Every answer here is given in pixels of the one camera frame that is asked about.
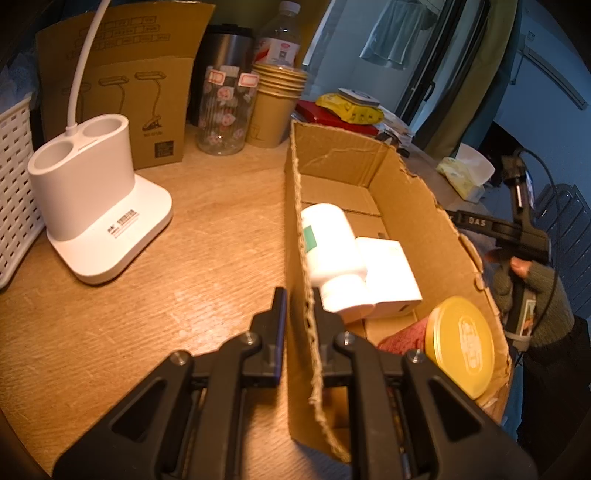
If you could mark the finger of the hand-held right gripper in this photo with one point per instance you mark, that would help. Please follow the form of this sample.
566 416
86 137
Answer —
480 225

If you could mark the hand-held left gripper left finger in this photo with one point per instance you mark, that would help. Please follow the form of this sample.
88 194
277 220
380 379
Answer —
280 341

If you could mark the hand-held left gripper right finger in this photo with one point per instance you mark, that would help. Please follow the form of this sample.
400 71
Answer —
330 332

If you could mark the cardboard box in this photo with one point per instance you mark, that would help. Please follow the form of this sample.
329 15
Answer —
415 194

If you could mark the small white box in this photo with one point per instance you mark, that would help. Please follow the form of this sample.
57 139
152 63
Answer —
388 272

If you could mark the white plastic bottle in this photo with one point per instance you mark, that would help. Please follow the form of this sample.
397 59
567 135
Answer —
328 244

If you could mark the red jar with yellow lid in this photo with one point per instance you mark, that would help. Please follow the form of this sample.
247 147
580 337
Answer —
461 341

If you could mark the person's right forearm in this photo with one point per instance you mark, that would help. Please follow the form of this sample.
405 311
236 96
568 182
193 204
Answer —
554 383

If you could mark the person's right hand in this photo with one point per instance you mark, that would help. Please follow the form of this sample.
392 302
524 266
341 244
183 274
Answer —
551 304

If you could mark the grey bed headboard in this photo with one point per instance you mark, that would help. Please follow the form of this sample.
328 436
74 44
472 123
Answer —
567 221

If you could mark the tissue box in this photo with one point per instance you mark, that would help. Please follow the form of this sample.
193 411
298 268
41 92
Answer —
461 180

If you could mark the white plastic packet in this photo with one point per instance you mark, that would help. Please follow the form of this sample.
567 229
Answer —
397 127

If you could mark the narrow yellow curtain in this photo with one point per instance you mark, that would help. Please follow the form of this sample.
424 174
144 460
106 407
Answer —
466 92

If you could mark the white air conditioner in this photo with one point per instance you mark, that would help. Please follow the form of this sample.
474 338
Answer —
554 76

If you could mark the yellow wet wipes pack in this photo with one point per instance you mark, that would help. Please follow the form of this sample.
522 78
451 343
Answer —
355 110

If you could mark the small white device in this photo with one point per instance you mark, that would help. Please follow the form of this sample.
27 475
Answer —
358 96

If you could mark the flat red box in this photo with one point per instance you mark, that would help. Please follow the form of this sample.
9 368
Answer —
314 110

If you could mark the hanging pale clothes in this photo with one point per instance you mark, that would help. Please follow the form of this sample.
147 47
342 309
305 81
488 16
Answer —
392 37

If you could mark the stack of paper cups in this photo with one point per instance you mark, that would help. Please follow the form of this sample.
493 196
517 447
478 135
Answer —
272 115

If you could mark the white desk lamp base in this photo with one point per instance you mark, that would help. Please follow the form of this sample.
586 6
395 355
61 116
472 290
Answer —
92 207

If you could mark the flowered glass jar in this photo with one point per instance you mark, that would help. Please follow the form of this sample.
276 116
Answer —
226 115

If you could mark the clear water bottle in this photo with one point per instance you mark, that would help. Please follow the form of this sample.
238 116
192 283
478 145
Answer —
279 46

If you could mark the printed lamp packaging box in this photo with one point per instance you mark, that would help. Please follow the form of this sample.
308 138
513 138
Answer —
152 92

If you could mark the steel tumbler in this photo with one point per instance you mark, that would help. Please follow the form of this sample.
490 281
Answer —
231 46

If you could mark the white plastic basket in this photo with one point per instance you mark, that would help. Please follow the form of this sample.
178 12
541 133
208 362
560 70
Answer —
14 184

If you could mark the blue plastic bag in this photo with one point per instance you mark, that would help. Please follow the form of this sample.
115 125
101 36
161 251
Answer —
16 74

